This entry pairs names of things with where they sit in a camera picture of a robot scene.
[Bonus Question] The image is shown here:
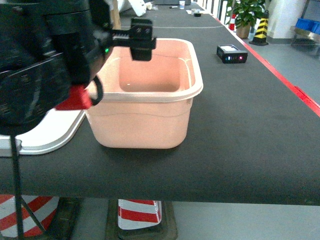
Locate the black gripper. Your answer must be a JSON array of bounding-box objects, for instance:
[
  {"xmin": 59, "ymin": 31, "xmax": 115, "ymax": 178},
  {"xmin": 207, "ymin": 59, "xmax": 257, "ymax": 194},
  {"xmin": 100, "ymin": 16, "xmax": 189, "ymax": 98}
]
[{"xmin": 44, "ymin": 0, "xmax": 157, "ymax": 85}]

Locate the white box lid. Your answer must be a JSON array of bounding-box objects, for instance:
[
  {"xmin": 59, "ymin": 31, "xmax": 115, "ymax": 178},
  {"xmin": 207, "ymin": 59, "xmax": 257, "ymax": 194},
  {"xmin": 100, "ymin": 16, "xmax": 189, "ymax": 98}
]
[{"xmin": 15, "ymin": 109, "xmax": 85, "ymax": 156}]

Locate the cardboard box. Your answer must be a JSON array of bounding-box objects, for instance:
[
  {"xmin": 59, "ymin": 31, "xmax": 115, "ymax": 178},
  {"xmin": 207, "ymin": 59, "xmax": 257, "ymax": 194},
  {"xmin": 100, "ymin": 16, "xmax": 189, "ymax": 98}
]
[{"xmin": 111, "ymin": 0, "xmax": 121, "ymax": 30}]

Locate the pink plastic storage box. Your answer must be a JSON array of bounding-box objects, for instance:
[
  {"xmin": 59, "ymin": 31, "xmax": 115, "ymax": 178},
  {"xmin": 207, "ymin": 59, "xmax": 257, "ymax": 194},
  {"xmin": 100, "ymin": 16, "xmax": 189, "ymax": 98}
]
[{"xmin": 85, "ymin": 38, "xmax": 204, "ymax": 149}]

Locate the black electronic device box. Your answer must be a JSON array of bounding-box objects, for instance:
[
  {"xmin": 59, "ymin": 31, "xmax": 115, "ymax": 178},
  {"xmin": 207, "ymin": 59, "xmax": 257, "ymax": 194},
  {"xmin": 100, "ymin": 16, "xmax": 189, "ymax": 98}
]
[{"xmin": 216, "ymin": 44, "xmax": 248, "ymax": 64}]

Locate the paper cup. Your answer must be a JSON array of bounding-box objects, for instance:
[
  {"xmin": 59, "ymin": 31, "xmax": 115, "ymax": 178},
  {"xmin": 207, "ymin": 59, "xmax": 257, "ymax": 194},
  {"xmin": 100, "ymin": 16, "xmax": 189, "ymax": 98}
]
[{"xmin": 179, "ymin": 0, "xmax": 186, "ymax": 10}]

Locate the red white traffic cone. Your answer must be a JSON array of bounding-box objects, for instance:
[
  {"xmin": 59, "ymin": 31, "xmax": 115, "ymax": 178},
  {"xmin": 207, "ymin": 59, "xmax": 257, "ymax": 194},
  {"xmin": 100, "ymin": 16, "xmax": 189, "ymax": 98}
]
[{"xmin": 228, "ymin": 13, "xmax": 236, "ymax": 32}]

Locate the green potted plant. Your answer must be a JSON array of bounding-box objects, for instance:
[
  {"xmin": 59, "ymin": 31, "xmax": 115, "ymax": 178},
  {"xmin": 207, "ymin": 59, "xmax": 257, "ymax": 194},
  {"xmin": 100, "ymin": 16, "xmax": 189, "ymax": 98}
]
[{"xmin": 226, "ymin": 0, "xmax": 266, "ymax": 39}]

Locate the yellow black bollard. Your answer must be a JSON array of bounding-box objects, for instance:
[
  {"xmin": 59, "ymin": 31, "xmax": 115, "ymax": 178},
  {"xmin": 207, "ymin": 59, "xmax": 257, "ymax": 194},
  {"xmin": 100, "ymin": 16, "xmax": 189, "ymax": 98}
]
[{"xmin": 249, "ymin": 10, "xmax": 269, "ymax": 46}]

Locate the black table mat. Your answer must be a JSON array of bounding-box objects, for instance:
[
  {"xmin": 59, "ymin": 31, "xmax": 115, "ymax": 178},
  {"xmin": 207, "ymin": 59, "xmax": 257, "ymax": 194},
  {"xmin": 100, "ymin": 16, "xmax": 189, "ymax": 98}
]
[{"xmin": 0, "ymin": 3, "xmax": 320, "ymax": 206}]

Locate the steel roller rack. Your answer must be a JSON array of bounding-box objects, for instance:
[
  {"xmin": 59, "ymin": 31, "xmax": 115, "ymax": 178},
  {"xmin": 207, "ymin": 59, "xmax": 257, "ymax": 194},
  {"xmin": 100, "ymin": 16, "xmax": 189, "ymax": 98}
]
[{"xmin": 290, "ymin": 0, "xmax": 320, "ymax": 59}]

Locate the middle red white cone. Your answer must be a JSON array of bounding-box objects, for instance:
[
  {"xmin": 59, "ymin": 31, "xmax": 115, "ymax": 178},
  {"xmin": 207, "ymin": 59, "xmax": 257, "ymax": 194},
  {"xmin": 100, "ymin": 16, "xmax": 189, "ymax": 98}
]
[{"xmin": 105, "ymin": 199, "xmax": 178, "ymax": 240}]

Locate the left red white cone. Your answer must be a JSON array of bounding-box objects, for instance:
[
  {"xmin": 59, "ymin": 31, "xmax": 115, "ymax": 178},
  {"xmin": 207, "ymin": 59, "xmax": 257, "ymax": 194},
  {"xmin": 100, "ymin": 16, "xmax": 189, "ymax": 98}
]
[{"xmin": 0, "ymin": 194, "xmax": 81, "ymax": 240}]

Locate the red camera mount block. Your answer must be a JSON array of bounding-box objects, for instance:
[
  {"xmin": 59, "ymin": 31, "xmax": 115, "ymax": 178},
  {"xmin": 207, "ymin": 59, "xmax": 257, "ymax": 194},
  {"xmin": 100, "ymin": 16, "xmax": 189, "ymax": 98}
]
[{"xmin": 55, "ymin": 84, "xmax": 93, "ymax": 111}]

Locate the black cable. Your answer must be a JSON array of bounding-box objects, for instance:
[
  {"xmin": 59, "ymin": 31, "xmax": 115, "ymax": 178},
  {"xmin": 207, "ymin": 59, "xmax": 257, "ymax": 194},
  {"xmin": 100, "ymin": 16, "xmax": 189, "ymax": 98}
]
[{"xmin": 9, "ymin": 74, "xmax": 105, "ymax": 240}]

